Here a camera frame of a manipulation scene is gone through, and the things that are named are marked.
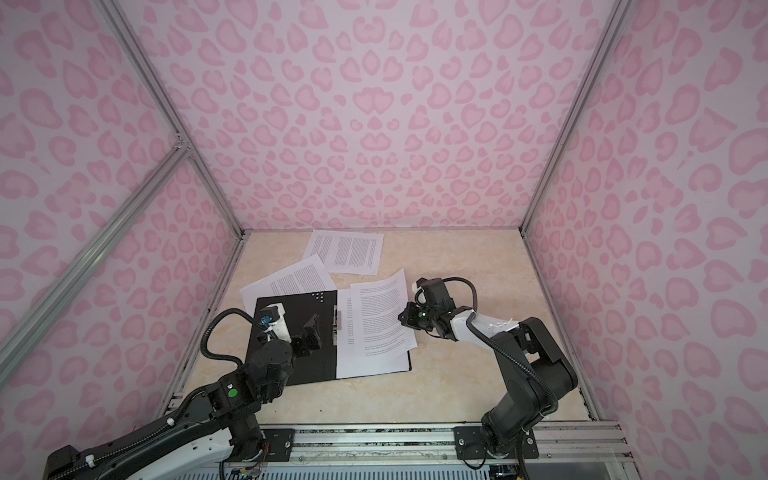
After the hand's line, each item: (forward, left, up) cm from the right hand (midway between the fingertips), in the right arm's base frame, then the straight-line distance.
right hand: (399, 315), depth 89 cm
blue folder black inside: (-13, +23, -6) cm, 27 cm away
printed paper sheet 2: (-13, +14, -6) cm, 20 cm away
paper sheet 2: (+3, +5, -6) cm, 8 cm away
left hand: (-7, +24, +12) cm, 28 cm away
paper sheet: (+30, +21, -7) cm, 37 cm away
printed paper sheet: (+18, +33, -6) cm, 38 cm away
